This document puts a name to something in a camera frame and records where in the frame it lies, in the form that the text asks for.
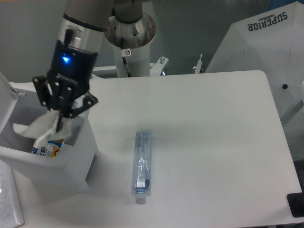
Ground white umbrella with lettering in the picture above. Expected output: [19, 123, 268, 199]
[206, 1, 304, 116]

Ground white plastic trash can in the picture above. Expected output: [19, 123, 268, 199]
[0, 76, 98, 192]

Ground clear plastic bottle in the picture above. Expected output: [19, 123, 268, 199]
[132, 129, 152, 205]

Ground white tissue wrapper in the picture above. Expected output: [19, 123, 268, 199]
[13, 110, 72, 148]

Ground blue yellow snack packet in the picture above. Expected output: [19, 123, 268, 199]
[30, 139, 64, 158]

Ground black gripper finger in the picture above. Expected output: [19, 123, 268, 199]
[57, 90, 98, 132]
[32, 75, 53, 111]

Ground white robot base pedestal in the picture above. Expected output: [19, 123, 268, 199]
[104, 13, 156, 78]

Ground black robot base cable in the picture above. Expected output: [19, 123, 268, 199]
[120, 37, 132, 78]

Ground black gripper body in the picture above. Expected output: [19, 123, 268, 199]
[47, 40, 98, 110]

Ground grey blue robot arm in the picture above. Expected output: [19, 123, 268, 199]
[32, 0, 142, 132]

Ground black device at edge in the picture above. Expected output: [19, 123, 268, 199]
[287, 192, 304, 218]

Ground white metal mounting bracket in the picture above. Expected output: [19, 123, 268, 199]
[92, 54, 205, 78]

